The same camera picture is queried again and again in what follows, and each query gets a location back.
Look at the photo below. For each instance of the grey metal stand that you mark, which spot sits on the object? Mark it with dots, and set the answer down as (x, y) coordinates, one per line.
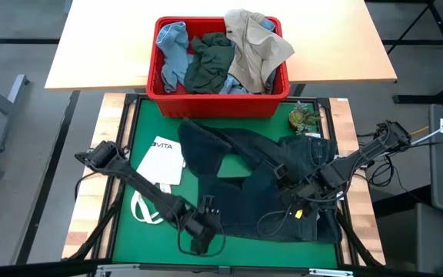
(9, 111)

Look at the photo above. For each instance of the green table mat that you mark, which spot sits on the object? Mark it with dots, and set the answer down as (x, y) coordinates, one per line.
(148, 246)

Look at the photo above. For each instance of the grey box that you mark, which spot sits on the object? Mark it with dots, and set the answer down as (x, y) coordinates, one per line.
(414, 238)

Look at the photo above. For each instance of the small artificial potted plant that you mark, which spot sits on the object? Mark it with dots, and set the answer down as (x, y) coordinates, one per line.
(302, 115)

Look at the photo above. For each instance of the black aluminium table frame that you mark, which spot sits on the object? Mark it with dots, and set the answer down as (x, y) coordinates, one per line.
(131, 99)

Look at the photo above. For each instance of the cream canvas tote bag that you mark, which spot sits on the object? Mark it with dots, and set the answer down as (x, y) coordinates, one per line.
(162, 165)

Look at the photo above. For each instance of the black diagonal strut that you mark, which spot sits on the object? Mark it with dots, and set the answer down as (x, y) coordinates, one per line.
(95, 227)
(360, 240)

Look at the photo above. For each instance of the light blue garment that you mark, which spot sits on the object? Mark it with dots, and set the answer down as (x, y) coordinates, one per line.
(173, 50)

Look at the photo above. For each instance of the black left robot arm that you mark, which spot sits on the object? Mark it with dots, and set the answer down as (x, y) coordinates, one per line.
(140, 184)

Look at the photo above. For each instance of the dark green garment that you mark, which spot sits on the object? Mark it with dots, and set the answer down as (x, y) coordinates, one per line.
(210, 65)

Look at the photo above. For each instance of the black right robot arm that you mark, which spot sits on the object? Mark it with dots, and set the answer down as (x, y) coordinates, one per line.
(360, 155)

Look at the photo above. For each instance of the dark blue denim jeans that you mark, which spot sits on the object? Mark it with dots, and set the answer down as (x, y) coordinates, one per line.
(252, 207)

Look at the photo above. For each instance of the black metal stand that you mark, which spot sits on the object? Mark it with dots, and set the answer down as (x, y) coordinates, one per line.
(429, 99)

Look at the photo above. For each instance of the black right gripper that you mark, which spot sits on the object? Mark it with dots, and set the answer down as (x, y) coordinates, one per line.
(306, 190)

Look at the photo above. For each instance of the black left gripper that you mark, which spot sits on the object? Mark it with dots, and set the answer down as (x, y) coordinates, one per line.
(200, 227)

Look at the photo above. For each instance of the red plastic laundry bin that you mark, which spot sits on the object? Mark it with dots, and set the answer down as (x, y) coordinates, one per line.
(214, 105)

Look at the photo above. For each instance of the beige garment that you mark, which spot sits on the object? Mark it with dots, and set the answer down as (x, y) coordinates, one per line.
(256, 50)

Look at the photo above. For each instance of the small yellow tag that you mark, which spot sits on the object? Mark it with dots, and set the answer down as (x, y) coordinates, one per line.
(298, 214)

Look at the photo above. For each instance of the light wood table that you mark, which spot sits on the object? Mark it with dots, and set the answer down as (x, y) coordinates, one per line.
(98, 46)

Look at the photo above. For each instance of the silver frame bracket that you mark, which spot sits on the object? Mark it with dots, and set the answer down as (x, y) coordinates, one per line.
(331, 272)
(110, 271)

